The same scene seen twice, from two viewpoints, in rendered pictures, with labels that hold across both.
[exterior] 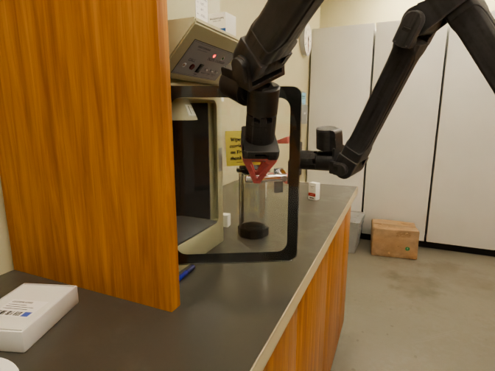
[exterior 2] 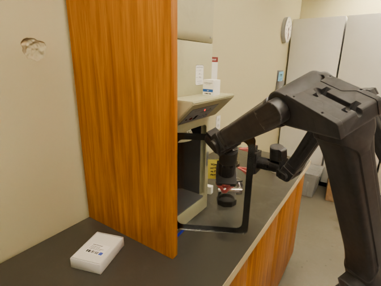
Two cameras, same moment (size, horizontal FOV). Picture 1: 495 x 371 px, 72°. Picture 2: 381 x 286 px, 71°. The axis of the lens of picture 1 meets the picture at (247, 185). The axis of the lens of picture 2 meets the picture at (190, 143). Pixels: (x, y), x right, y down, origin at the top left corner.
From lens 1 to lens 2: 35 cm
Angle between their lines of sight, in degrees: 11
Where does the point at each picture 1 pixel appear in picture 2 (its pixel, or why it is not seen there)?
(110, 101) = (144, 146)
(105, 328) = (138, 265)
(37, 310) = (105, 251)
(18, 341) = (97, 269)
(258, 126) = (224, 169)
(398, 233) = not seen: hidden behind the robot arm
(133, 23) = (159, 110)
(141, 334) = (156, 272)
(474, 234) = not seen: outside the picture
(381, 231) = not seen: hidden behind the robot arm
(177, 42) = (182, 113)
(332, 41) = (309, 30)
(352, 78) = (323, 60)
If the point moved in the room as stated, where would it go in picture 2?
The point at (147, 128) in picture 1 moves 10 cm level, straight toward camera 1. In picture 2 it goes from (164, 164) to (164, 176)
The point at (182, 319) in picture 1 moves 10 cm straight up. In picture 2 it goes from (177, 265) to (177, 241)
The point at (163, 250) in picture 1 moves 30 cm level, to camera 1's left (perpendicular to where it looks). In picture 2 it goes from (169, 227) to (92, 217)
